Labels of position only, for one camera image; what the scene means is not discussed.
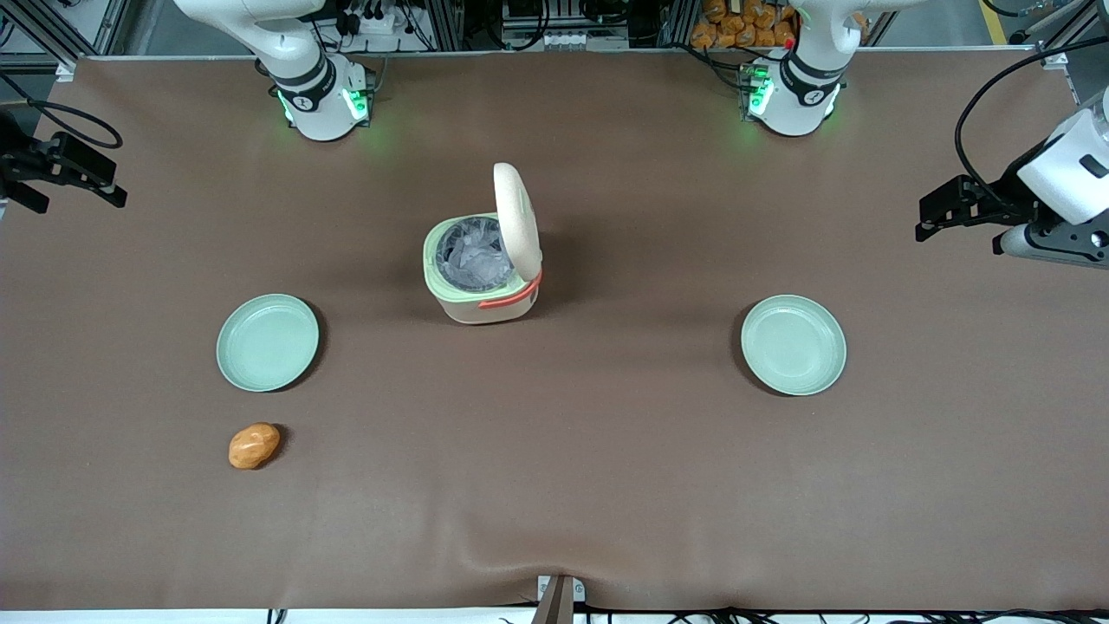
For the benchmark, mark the brown toy potato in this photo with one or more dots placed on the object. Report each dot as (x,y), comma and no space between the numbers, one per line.
(254,445)

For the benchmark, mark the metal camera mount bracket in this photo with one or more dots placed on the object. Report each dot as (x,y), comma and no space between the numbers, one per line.
(559,598)

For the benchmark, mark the white power strip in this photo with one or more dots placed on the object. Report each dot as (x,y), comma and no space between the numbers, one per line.
(372,19)

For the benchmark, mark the orange toy food pile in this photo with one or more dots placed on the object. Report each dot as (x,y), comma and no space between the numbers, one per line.
(736,24)

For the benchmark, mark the white rice cooker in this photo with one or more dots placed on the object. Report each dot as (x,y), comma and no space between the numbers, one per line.
(485,303)

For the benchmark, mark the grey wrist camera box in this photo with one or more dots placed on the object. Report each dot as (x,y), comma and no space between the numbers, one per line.
(1053,243)

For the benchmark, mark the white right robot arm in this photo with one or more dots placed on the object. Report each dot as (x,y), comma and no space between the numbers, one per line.
(316,95)

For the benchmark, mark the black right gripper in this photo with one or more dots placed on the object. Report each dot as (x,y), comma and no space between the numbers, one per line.
(19,163)

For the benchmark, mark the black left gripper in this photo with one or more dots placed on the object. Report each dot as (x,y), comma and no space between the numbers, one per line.
(1005,196)

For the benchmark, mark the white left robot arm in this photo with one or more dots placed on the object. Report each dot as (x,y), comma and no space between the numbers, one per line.
(801,91)

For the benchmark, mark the crumpled plastic liner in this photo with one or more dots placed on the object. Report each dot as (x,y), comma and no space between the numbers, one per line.
(472,256)

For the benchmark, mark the mint green round plate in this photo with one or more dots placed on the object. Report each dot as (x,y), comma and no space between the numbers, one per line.
(267,343)
(794,345)

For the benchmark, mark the aluminium frame profile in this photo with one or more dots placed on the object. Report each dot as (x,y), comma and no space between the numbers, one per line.
(52,35)

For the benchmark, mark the brown table cover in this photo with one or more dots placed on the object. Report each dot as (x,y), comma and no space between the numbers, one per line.
(554,485)

